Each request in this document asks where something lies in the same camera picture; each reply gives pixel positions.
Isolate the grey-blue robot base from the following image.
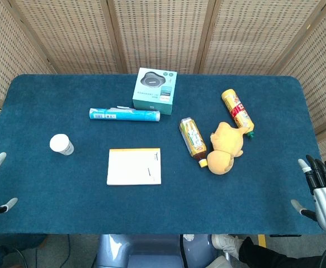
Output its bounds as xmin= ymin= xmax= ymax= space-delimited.
xmin=94 ymin=233 xmax=219 ymax=268

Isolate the white paper cup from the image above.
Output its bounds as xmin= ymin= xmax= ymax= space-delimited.
xmin=49 ymin=133 xmax=75 ymax=156

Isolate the black trouser leg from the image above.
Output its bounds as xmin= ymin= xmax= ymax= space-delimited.
xmin=238 ymin=236 xmax=326 ymax=268

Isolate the white sneaker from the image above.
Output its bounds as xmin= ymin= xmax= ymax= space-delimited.
xmin=211 ymin=233 xmax=244 ymax=260

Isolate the yellow plush duck toy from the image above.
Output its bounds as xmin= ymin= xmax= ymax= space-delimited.
xmin=206 ymin=121 xmax=249 ymax=176

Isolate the white notepad with yellow edge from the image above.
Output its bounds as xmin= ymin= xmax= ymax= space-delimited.
xmin=106 ymin=147 xmax=162 ymax=186

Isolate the green tea bottle yellow cap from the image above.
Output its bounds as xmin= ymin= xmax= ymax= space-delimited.
xmin=179 ymin=117 xmax=209 ymax=169

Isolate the blue toothpaste tube box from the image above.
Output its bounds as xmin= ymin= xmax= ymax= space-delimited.
xmin=89 ymin=106 xmax=161 ymax=123

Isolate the blue table cloth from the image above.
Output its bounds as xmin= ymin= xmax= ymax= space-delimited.
xmin=0 ymin=73 xmax=326 ymax=235

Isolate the teal product box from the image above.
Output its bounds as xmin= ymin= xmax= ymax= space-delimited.
xmin=132 ymin=67 xmax=178 ymax=116

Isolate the woven bamboo folding screen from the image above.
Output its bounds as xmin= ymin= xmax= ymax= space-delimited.
xmin=0 ymin=0 xmax=326 ymax=179

